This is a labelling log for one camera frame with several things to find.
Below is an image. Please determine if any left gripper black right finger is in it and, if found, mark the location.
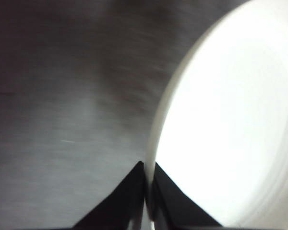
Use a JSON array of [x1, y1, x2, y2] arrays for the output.
[[150, 162, 223, 228]]

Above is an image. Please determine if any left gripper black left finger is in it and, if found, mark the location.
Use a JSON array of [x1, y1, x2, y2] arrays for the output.
[[72, 161, 145, 228]]

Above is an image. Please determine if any white round plate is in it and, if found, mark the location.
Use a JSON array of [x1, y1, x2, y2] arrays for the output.
[[144, 0, 288, 230]]

